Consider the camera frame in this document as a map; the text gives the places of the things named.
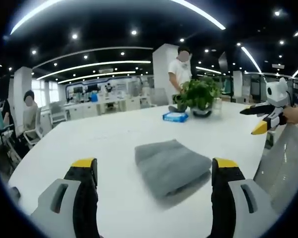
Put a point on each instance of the grey towel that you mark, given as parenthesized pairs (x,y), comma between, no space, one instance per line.
(169,166)

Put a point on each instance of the person's right hand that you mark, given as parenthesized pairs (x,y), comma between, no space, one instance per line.
(296,114)

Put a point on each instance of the clear glass cup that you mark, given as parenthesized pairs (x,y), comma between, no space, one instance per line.
(218,107)

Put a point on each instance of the grey mesh chair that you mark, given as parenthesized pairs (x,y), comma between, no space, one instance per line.
(285,163)

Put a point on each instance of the green potted plant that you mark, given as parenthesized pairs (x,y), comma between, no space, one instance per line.
(200,95)

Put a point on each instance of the white office chair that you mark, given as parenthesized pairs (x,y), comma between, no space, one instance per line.
(36,132)
(161,97)
(57,112)

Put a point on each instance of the blue wet wipes packet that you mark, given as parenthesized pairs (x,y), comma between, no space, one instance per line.
(175,117)

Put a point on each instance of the row of white office desks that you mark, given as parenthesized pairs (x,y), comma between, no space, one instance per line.
(99,107)

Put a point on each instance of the long curved ceiling light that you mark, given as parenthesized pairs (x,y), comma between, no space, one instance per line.
(114,6)

